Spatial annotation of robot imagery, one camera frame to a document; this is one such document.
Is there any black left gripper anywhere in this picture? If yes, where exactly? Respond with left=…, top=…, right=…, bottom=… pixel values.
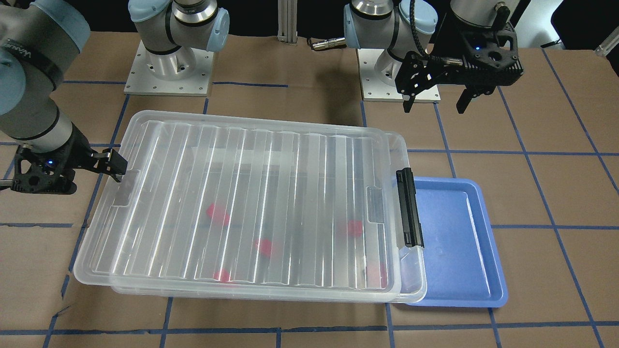
left=396, top=18, right=524, bottom=114

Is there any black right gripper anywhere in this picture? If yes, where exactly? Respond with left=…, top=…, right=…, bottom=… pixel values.
left=11, top=127, right=128, bottom=195

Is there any clear plastic box lid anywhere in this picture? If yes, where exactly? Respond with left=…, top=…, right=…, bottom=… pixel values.
left=74, top=110, right=403, bottom=296

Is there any red block box corner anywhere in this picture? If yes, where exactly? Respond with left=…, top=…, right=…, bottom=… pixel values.
left=366, top=262, right=388, bottom=289

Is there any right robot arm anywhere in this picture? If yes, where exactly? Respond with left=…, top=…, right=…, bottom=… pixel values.
left=0, top=0, right=230, bottom=195

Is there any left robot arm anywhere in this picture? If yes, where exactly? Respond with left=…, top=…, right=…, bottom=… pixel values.
left=343, top=0, right=524, bottom=113

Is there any red block upper middle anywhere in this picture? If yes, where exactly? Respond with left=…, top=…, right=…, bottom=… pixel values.
left=206, top=203, right=230, bottom=226

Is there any red block near latch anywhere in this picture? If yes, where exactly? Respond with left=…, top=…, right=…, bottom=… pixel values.
left=345, top=220, right=364, bottom=238

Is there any red block front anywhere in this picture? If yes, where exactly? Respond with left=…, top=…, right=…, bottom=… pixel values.
left=213, top=268, right=232, bottom=284

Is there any blue plastic tray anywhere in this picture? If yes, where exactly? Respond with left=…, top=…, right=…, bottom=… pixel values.
left=398, top=177, right=508, bottom=308

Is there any red block centre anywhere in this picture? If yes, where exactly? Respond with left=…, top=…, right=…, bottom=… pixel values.
left=253, top=238, right=273, bottom=258

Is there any clear plastic storage box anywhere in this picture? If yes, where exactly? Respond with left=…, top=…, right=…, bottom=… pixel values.
left=110, top=130, right=427, bottom=304

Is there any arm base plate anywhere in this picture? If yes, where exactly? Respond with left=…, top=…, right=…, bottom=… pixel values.
left=356, top=49, right=404, bottom=103
left=124, top=43, right=215, bottom=97

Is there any silver cable connector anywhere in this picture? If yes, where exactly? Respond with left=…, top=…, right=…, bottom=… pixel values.
left=307, top=37, right=347, bottom=52

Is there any black box latch handle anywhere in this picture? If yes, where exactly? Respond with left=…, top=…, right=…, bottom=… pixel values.
left=396, top=167, right=424, bottom=247

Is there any aluminium frame post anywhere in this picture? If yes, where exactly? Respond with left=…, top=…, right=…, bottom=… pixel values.
left=277, top=0, right=298, bottom=45

